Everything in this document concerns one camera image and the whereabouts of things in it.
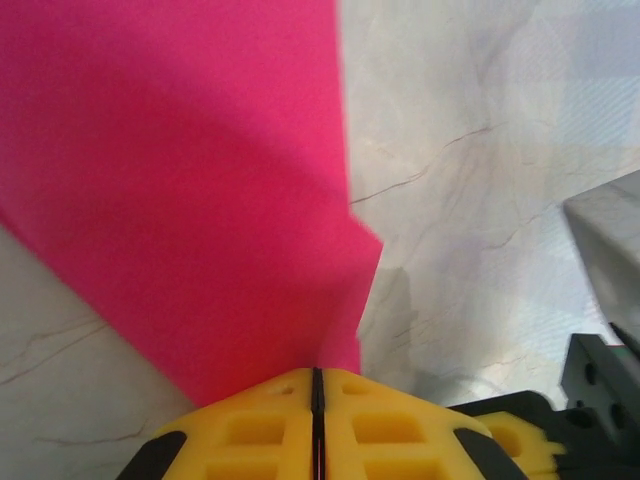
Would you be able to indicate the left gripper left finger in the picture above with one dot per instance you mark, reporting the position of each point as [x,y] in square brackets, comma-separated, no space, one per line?
[250,440]

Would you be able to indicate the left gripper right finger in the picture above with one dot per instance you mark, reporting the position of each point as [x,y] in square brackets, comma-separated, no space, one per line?
[390,440]

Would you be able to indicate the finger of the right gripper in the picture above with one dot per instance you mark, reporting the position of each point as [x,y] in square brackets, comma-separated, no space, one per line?
[525,445]

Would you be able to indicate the pink paper sheet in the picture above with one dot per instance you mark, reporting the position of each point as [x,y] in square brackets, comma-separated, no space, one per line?
[175,175]

